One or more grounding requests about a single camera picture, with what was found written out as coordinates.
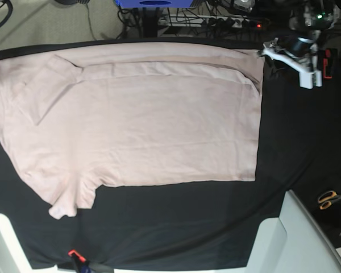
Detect pink T-shirt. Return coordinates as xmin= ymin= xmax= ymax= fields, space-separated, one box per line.
xmin=0 ymin=43 xmax=264 ymax=219

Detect blue box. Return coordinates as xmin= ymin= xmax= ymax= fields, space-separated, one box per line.
xmin=115 ymin=0 xmax=194 ymax=9

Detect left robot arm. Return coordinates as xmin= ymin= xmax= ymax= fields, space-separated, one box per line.
xmin=257 ymin=1 xmax=339 ymax=89

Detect black table cloth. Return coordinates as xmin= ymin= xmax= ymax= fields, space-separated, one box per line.
xmin=0 ymin=38 xmax=341 ymax=270

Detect red black tool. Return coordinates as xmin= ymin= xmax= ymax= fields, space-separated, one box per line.
xmin=319 ymin=48 xmax=338 ymax=80

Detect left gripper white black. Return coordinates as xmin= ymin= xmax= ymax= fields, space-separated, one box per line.
xmin=257 ymin=36 xmax=322 ymax=89

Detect orange handled scissors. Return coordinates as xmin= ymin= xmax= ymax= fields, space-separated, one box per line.
xmin=317 ymin=191 xmax=341 ymax=210

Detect white table frame right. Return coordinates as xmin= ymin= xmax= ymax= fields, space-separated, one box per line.
xmin=245 ymin=190 xmax=341 ymax=273

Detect orange black clamp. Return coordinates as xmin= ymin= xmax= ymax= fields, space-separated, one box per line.
xmin=56 ymin=249 xmax=114 ymax=273

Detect white power strip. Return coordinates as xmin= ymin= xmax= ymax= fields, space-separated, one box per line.
xmin=158 ymin=14 xmax=270 ymax=30

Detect white table frame left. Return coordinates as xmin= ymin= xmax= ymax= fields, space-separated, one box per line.
xmin=0 ymin=213 xmax=32 ymax=273

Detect white table frame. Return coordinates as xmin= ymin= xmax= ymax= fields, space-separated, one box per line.
xmin=245 ymin=190 xmax=341 ymax=273
xmin=0 ymin=213 xmax=32 ymax=273

